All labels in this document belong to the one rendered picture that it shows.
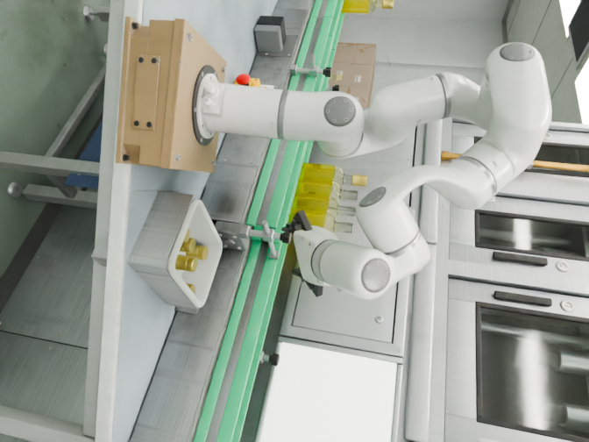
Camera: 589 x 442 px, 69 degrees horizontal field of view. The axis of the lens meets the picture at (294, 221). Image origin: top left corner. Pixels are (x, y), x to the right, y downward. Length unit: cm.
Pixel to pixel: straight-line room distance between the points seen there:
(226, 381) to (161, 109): 61
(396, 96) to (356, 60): 474
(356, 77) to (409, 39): 208
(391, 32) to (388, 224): 677
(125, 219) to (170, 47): 32
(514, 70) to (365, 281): 41
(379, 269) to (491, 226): 89
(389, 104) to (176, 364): 73
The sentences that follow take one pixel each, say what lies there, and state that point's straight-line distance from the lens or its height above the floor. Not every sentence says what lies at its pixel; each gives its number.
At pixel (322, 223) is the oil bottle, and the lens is 118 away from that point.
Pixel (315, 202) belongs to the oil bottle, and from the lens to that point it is 122.
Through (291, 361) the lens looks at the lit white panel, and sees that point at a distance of 119.
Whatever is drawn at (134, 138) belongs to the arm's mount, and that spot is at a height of 78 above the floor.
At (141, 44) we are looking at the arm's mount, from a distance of 82.
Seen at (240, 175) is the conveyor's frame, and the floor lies 84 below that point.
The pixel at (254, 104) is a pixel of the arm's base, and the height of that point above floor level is 96.
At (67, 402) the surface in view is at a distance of 140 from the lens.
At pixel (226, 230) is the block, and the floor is 85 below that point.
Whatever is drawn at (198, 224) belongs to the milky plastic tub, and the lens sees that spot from 99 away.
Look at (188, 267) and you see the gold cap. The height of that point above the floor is 81.
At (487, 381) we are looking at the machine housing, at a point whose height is 154.
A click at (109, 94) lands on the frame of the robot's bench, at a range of 94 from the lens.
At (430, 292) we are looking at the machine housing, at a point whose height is 138.
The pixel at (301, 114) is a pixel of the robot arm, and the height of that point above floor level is 105.
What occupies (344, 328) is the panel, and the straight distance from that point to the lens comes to 122.
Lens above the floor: 121
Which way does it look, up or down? 11 degrees down
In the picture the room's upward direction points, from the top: 97 degrees clockwise
